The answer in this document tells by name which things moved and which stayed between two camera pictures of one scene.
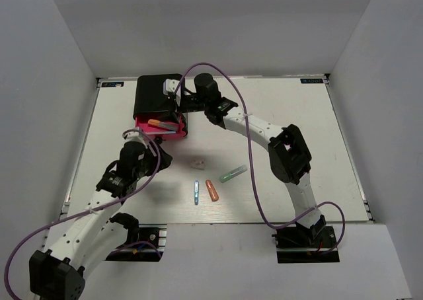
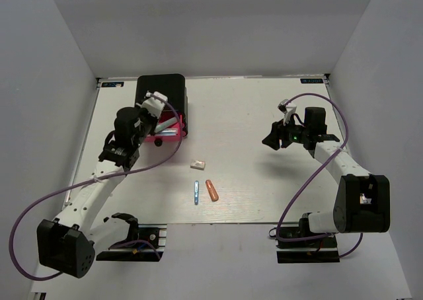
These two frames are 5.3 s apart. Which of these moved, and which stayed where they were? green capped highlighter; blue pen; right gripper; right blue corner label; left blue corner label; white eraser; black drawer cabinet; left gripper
Moved: right gripper; green capped highlighter; left gripper
Stayed: black drawer cabinet; white eraser; left blue corner label; right blue corner label; blue pen
